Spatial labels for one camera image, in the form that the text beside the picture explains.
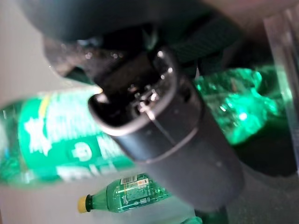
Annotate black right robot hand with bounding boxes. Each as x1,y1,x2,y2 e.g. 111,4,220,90
16,0,248,212

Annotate green Sprite bottle yellow cap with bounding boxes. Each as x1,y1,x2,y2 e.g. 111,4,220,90
0,67,281,189
179,216,204,224
78,173,178,214

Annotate black shelf with clear rail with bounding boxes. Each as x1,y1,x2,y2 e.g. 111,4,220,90
193,9,299,224

